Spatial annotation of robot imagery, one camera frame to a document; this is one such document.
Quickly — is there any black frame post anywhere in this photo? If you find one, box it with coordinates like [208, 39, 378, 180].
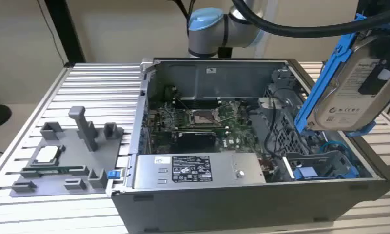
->
[45, 0, 86, 64]

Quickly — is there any blue wire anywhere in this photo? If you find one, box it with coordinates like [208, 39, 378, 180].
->
[320, 140, 346, 157]

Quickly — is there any CPU socket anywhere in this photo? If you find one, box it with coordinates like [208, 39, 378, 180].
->
[190, 107, 223, 127]

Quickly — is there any black PC case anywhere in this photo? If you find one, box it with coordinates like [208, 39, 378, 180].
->
[110, 57, 390, 234]

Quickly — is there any grey parts rack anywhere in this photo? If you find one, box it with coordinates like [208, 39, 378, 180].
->
[9, 106, 126, 198]

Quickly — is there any thick black hose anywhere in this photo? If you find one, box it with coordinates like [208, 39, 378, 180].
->
[230, 0, 390, 39]

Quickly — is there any silver CPU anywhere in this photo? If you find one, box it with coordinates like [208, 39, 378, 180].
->
[34, 147, 61, 164]

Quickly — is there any grey disk bay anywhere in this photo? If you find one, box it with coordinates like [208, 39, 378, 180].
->
[250, 96, 312, 156]

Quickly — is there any silver power supply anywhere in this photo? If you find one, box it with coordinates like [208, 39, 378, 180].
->
[131, 153, 267, 190]

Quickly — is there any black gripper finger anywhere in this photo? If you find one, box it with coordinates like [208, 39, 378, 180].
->
[358, 71, 390, 96]

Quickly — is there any green motherboard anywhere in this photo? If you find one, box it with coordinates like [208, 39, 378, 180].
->
[142, 97, 259, 156]

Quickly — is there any green RAM stick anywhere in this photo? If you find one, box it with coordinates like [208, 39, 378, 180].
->
[22, 165, 85, 172]

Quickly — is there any hard disk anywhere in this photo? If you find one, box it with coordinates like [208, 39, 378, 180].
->
[294, 13, 390, 137]

